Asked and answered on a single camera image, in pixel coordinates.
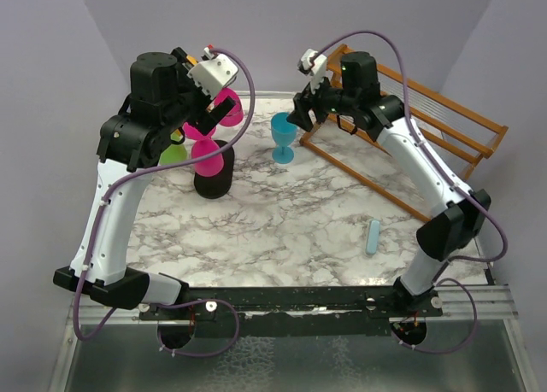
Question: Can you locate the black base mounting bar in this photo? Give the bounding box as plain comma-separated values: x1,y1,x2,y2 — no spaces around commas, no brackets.
139,285,442,338

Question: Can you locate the purple cable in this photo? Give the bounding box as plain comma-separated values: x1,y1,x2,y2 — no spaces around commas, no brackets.
311,30,509,356
72,46,257,359

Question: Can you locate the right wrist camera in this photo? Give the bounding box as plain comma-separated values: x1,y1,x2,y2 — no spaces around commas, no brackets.
297,49,328,94

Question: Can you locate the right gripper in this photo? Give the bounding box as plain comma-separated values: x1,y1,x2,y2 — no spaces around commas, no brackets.
287,68,357,132

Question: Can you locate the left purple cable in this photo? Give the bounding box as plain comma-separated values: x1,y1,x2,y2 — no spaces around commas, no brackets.
72,46,257,359

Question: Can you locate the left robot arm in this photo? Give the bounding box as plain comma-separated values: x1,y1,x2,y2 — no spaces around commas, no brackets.
53,48,238,319

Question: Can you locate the green plastic wine glass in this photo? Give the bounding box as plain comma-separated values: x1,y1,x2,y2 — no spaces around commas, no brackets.
159,130,188,166

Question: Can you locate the metal wine glass rack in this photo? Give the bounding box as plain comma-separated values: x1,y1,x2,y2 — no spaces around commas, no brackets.
191,138,235,199

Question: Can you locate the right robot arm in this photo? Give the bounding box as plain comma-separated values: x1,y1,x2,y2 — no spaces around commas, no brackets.
288,49,491,316

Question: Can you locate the wooden dish rack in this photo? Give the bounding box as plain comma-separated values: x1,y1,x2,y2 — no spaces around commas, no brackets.
299,44,509,222

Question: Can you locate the pink wine glass front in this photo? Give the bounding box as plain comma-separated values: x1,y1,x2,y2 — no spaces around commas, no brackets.
211,87,245,128

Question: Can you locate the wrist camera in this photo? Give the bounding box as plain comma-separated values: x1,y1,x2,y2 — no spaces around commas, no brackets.
297,49,328,94
187,45,238,99

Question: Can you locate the pink wine glass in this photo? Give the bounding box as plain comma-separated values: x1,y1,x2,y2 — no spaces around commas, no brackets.
211,87,245,128
183,123,224,178

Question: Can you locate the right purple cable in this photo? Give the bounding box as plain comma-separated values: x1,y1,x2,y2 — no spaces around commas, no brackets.
311,30,509,356

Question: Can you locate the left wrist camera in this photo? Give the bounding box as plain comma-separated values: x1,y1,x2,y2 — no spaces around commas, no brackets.
187,45,238,99

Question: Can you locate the light blue flat stick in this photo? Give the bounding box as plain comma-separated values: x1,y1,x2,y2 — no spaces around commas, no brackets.
365,219,380,255

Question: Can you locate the blue plastic wine glass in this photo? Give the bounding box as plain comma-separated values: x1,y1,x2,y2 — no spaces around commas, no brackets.
270,112,297,164

